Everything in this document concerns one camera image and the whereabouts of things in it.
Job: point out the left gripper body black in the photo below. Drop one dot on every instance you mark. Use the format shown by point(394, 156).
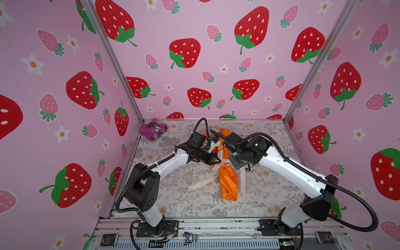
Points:
point(203, 156)

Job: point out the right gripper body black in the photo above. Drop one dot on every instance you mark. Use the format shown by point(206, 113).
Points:
point(235, 160)

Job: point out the white ribbon strip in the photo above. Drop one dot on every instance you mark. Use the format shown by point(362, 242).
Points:
point(228, 178)

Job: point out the orange wrapping paper sheet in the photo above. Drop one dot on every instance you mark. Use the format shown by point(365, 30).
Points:
point(220, 147)

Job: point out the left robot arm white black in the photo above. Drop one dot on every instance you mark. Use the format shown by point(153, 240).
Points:
point(141, 190)

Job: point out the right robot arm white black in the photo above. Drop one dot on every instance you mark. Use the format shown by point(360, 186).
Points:
point(319, 190)

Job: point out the purple plastic snack bag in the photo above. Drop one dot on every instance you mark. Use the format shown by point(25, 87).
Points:
point(153, 129)

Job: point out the small purple figure charm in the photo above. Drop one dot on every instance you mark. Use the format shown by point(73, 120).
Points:
point(190, 238)

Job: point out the right black label plate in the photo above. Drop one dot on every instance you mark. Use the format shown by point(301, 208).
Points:
point(325, 238)

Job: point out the black label plate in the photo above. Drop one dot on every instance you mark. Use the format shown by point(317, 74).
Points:
point(325, 238)
point(109, 240)

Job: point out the left black label plate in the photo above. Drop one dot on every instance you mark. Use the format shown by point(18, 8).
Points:
point(109, 240)

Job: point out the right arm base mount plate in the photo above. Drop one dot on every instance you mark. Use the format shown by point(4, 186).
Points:
point(268, 227)

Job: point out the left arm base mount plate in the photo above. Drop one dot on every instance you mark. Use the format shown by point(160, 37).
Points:
point(164, 229)

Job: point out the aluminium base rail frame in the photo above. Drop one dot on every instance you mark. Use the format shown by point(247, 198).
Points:
point(219, 234)

